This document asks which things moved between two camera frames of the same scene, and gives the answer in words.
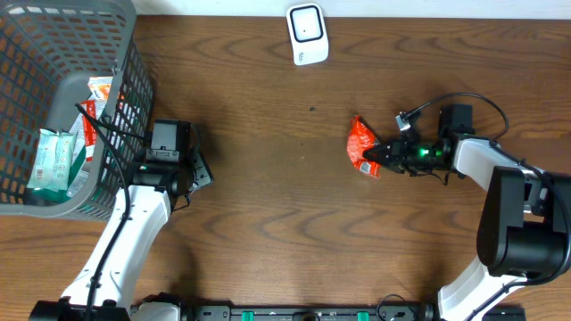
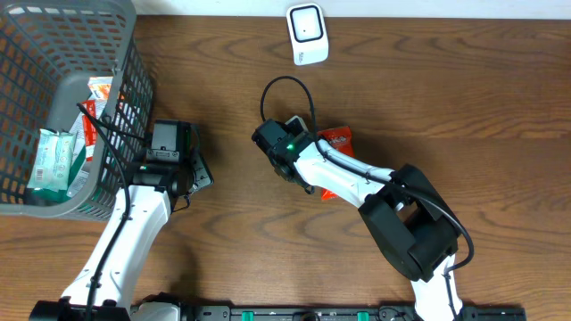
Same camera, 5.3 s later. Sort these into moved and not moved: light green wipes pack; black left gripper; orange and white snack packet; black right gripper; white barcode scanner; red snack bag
Moved: black right gripper; red snack bag
Not moved: white barcode scanner; light green wipes pack; black left gripper; orange and white snack packet
